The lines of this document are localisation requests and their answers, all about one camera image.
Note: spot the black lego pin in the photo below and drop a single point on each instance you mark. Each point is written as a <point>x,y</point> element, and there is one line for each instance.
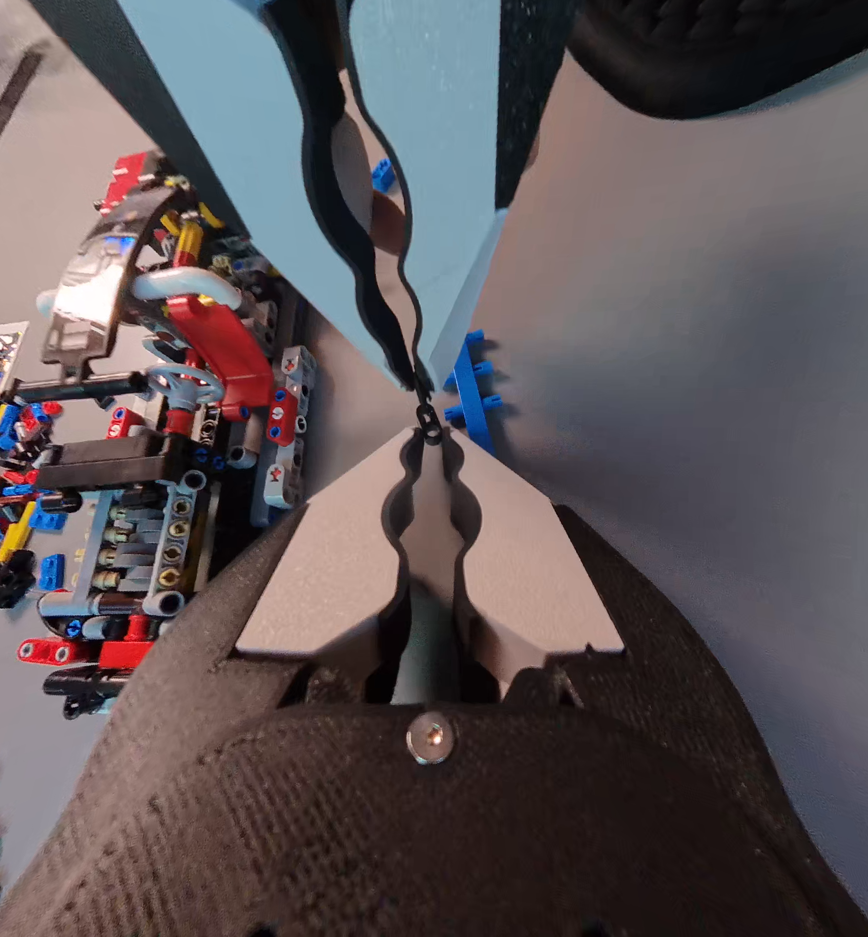
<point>429,421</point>

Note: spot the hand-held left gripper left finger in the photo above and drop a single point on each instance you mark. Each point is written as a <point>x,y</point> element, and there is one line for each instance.
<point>317,585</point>

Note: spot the black office chair seat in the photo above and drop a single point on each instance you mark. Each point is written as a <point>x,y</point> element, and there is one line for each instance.
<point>734,51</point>

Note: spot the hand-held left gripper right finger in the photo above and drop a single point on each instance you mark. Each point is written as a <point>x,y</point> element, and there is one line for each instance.
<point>536,585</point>

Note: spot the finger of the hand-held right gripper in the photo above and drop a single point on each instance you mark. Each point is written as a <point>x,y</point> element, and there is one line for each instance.
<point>243,132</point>
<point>448,146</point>

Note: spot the partly built lego car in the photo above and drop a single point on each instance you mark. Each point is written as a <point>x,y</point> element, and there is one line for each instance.
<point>185,410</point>

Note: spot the blue lego connector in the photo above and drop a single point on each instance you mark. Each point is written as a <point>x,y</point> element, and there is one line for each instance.
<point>383,174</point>

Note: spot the person's right hand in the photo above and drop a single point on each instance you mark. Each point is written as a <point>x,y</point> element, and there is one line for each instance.
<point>386,223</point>

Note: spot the long blue lego beam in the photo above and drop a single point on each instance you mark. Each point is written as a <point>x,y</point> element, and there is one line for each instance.
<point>470,388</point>

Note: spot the pile of mixed lego pieces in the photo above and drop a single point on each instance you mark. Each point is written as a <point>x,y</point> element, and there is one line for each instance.
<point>2,483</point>

